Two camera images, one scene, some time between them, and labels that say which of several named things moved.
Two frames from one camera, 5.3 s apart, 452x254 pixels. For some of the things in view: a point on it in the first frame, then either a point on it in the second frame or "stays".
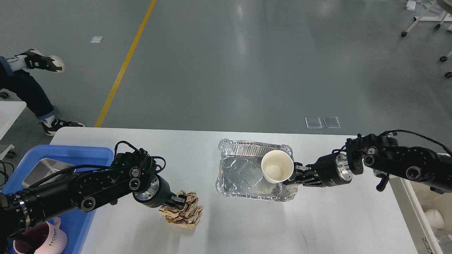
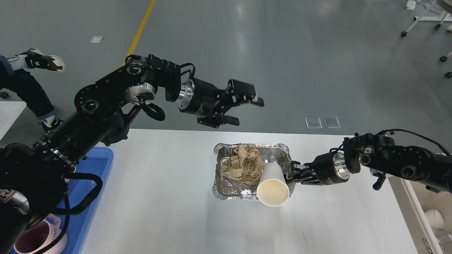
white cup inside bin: (435, 219) stays
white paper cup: (277, 165) -> (272, 190)
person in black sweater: (15, 77) stays
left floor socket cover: (313, 122) stays
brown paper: (188, 217) -> (245, 163)
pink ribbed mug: (45, 238) stays
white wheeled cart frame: (439, 12) stays
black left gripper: (159, 194) -> (198, 97)
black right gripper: (332, 170) stays
